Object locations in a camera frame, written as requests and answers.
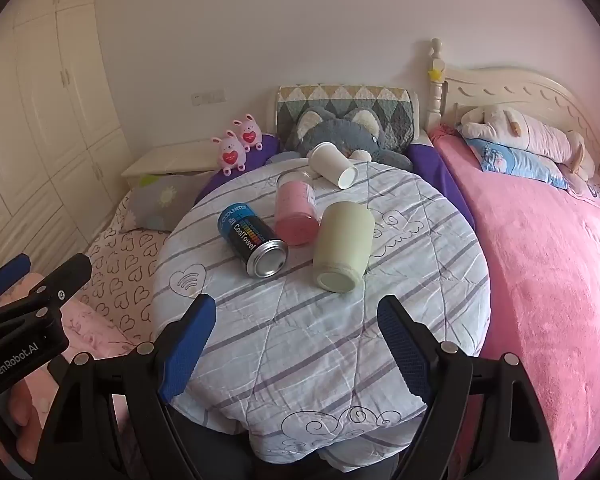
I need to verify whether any cream nightstand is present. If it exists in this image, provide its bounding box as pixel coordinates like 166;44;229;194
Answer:
121;141;226;181

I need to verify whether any pale green cup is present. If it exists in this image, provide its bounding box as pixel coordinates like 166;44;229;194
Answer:
312;201;376;295

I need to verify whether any pink fleece blanket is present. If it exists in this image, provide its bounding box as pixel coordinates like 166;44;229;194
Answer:
427;125;600;480

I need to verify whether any cream carved headboard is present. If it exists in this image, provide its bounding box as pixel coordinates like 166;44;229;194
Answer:
427;37;600;181

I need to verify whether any white plush dog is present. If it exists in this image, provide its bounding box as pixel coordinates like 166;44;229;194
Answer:
457;105;598;181

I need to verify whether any blue printed pillow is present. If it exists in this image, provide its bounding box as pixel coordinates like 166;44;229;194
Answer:
464;136;571;191

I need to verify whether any heart print sheet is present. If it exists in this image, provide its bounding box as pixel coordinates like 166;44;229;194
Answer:
82;195;174;347

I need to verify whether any person's left hand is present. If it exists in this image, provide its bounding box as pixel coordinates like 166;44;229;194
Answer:
0;375;52;461

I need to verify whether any cream small headboard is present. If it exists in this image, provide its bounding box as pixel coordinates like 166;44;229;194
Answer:
267;87;424;142

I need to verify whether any pink cup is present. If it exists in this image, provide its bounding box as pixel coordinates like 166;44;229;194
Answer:
274;170;321;247

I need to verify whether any white printed pillow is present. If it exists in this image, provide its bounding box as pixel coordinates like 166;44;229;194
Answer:
565;172;600;207

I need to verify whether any pink plush bunny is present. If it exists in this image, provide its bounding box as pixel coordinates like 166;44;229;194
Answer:
231;113;264;154
211;130;249;176

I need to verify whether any quilted diamond pillow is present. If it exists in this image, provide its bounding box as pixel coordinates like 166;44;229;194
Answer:
275;84;416;153

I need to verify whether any blue label metal can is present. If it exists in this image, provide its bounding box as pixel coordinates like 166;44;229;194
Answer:
217;204;288;278

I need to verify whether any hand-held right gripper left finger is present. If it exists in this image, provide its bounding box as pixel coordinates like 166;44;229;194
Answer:
40;294;217;480

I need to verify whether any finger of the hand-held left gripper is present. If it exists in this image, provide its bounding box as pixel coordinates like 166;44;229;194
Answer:
0;253;33;312
10;253;93;322

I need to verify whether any round table striped cloth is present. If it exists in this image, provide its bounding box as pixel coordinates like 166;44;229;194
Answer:
152;160;493;471

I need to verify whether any grey plush cat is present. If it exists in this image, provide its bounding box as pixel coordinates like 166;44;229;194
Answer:
285;107;414;173

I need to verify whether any cream wardrobe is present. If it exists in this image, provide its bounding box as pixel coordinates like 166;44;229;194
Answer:
0;0;134;281

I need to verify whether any white wall switch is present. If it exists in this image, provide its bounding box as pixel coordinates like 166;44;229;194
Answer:
191;89;226;106

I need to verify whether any grey sun print pillow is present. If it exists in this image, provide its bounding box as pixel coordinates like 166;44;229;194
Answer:
125;172;216;234

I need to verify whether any pink floral cloth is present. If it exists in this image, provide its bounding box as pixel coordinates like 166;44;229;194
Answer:
0;270;137;461

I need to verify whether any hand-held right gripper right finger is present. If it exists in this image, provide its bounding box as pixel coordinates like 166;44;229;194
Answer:
376;294;561;480

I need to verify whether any white paper cup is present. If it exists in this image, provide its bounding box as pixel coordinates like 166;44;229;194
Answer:
308;142;358;190

